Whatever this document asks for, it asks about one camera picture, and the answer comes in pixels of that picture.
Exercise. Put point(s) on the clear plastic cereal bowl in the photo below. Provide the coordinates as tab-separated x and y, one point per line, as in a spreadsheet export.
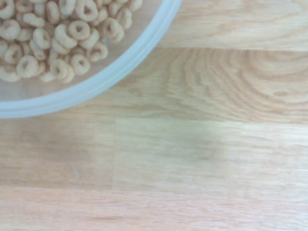
96	89

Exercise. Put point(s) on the beige cereal rings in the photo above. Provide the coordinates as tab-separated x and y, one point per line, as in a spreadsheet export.
79	30

